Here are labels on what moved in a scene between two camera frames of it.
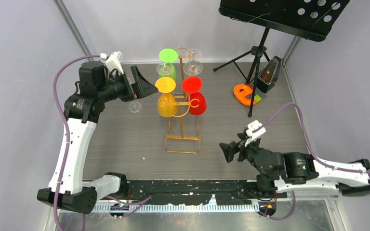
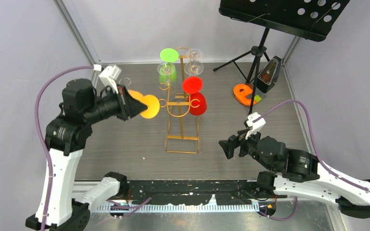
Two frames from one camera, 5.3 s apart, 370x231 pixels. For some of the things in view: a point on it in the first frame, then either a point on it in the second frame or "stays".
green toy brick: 257,97 stays
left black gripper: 141,87 → 129,107
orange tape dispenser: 240,91 stays
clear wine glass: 165,69 stays
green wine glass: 167,69 stays
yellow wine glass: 166,101 → 151,101
